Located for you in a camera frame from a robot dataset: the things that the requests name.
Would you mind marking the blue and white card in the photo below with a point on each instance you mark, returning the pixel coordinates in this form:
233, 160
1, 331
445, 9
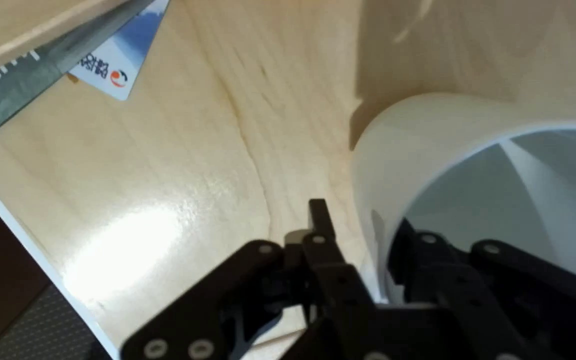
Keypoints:
124, 57

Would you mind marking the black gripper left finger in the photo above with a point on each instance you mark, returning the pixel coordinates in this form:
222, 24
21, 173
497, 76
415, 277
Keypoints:
288, 300

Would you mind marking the wooden pull-out nightstand shelf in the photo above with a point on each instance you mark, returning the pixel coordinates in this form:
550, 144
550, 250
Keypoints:
220, 153

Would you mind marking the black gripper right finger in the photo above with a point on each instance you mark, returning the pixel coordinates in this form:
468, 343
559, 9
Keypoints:
489, 306

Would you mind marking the white mug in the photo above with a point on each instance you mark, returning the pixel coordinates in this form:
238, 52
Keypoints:
409, 153

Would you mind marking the grey printed card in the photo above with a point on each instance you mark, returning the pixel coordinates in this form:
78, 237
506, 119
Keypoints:
28, 76

